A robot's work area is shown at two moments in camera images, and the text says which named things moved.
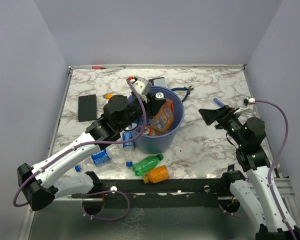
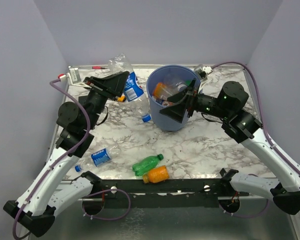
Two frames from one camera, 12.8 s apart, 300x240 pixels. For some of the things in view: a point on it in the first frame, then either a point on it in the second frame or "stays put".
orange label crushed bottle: x=151 y=130 -> x=160 y=90
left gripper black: x=153 y=105 -> x=112 y=86
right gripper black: x=223 y=113 -> x=178 y=111
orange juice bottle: x=156 y=175 stays put
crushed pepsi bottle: x=128 y=148 -> x=133 y=93
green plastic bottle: x=142 y=167 stays put
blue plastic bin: x=163 y=143 -> x=164 y=82
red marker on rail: x=97 y=67 stays put
